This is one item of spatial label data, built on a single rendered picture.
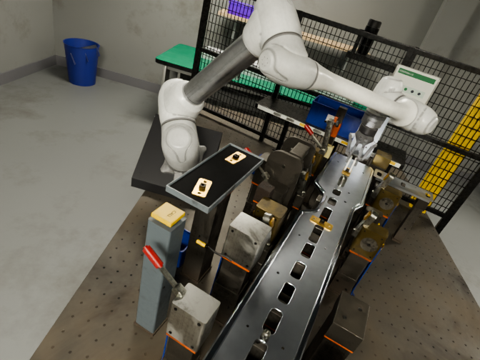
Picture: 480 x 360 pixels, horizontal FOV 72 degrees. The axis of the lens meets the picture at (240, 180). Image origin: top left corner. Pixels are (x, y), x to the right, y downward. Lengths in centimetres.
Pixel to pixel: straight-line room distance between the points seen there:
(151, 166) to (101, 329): 78
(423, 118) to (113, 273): 124
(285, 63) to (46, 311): 169
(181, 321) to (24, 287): 149
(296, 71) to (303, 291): 64
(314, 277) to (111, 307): 65
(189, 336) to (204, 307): 8
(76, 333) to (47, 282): 105
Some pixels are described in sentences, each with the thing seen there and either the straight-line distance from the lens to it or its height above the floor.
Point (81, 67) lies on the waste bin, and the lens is 450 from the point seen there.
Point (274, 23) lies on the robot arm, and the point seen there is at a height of 157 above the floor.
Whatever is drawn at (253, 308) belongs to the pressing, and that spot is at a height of 100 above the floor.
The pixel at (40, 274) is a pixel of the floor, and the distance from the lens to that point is 225.
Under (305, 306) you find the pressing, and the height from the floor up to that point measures 100.
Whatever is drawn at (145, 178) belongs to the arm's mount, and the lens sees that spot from 163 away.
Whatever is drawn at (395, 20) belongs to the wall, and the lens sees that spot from 437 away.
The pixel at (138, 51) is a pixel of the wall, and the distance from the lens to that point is 466.
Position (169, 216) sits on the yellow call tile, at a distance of 83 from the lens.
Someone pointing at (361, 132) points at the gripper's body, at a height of 122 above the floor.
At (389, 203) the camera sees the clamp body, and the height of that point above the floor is 99.
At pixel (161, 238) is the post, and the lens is 85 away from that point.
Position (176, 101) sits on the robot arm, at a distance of 145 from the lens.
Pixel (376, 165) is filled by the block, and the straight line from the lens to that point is 187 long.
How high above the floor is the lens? 170
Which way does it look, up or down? 33 degrees down
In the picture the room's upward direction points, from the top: 16 degrees clockwise
